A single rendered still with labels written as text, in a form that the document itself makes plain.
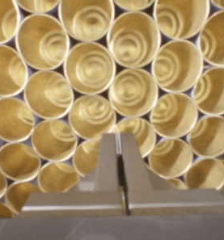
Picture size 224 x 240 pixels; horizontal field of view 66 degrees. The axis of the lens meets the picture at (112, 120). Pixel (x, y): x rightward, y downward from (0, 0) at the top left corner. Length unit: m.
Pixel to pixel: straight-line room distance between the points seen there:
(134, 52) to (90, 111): 0.13
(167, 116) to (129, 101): 0.08
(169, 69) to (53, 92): 0.21
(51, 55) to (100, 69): 0.09
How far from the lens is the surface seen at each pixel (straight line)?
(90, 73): 0.32
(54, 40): 0.34
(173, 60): 0.34
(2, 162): 0.34
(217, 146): 0.34
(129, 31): 0.33
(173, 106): 0.35
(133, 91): 0.32
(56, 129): 0.35
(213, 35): 0.37
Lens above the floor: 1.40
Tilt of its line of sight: 77 degrees down
